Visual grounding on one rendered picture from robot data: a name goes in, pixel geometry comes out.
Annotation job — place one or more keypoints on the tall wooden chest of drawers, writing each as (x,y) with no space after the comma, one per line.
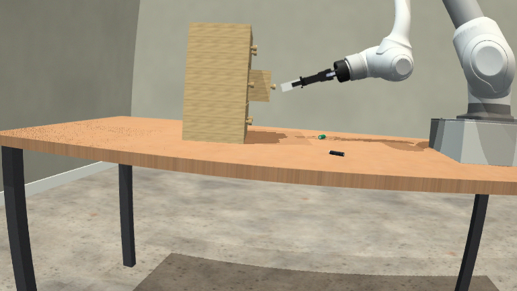
(216,82)

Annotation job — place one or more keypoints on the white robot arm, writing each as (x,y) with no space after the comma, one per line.
(487,59)

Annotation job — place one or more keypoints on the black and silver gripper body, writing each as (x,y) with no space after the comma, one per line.
(341,71)

